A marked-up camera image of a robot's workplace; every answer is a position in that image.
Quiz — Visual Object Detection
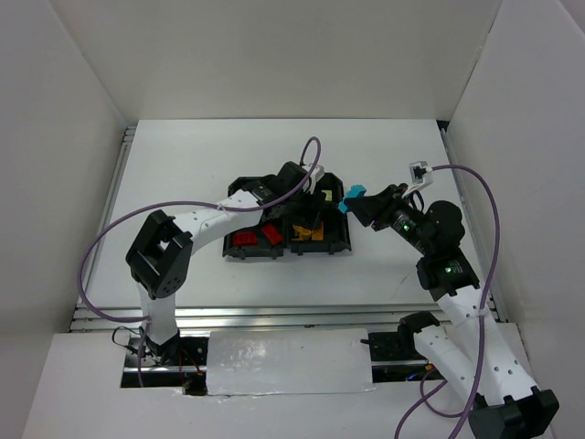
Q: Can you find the black four compartment tray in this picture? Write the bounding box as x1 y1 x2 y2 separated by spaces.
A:
222 172 352 260

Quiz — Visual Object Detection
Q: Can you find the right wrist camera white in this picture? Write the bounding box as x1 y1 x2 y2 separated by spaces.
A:
404 161 433 197

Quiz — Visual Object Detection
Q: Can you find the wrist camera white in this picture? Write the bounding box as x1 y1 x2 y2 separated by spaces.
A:
303 164 324 194
404 161 433 197

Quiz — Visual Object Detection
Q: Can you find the red teal green lego stack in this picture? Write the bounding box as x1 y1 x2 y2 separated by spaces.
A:
338 185 367 214

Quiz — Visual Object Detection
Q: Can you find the lime green lego plate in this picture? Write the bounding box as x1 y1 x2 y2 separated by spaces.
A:
322 189 333 202

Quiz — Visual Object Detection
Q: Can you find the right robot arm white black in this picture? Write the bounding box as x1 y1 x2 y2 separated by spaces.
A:
338 185 559 438

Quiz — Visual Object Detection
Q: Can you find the orange flat lego plate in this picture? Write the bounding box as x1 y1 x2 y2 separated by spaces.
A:
311 223 324 241

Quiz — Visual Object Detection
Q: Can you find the red flower lego brick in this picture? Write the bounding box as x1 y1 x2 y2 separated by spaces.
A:
232 231 258 247

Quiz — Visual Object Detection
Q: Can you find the yellow rounded lego brick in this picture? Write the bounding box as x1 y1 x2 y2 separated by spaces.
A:
292 225 312 241

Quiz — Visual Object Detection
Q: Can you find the aluminium frame rail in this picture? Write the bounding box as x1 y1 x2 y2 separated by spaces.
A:
70 304 504 330

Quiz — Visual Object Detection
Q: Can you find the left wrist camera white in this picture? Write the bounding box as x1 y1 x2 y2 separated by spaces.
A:
303 164 324 194

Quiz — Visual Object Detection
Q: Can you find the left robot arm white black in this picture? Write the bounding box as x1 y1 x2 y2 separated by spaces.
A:
126 161 324 363

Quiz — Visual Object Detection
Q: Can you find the white foil covered board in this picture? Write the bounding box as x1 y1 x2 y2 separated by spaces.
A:
206 328 374 396

